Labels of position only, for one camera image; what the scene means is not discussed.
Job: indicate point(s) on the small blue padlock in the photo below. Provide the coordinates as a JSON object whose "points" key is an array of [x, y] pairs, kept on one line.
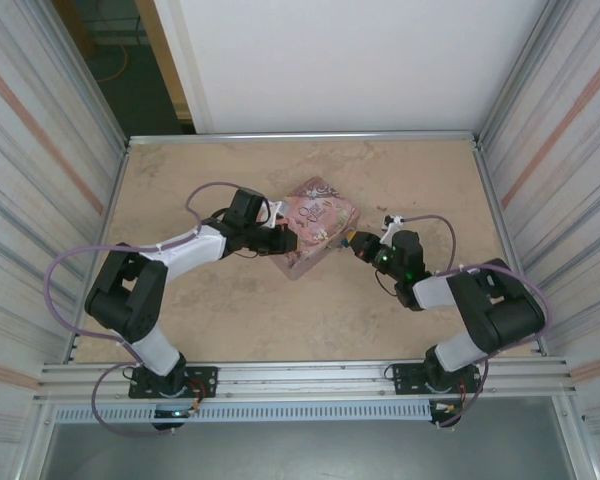
{"points": [[344, 243]]}

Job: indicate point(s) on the pink printed tin box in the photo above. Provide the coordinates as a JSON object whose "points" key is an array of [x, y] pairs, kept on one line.
{"points": [[315, 220]]}

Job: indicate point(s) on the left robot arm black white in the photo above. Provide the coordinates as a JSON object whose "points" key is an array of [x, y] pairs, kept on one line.
{"points": [[180, 255]]}

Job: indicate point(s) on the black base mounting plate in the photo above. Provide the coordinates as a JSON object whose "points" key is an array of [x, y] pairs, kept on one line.
{"points": [[205, 375], [402, 372]]}

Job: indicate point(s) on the small circuit board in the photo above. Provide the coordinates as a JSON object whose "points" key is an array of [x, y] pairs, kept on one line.
{"points": [[447, 408], [172, 413]]}

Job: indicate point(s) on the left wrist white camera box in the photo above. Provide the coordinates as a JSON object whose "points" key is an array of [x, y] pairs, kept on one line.
{"points": [[275, 210]]}

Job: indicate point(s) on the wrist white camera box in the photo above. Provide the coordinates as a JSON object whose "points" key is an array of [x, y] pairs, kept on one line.
{"points": [[275, 210], [392, 227]]}

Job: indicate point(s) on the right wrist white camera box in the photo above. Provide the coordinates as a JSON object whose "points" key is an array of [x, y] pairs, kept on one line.
{"points": [[392, 227]]}

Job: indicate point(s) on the thin aluminium frame rail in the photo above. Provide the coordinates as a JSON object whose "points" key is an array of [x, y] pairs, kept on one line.
{"points": [[300, 137]]}

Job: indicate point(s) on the wide aluminium mounting rail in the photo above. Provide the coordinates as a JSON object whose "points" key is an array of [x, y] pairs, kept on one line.
{"points": [[300, 380]]}

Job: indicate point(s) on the wooden door frame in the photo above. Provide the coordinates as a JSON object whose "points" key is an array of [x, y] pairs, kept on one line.
{"points": [[167, 60]]}

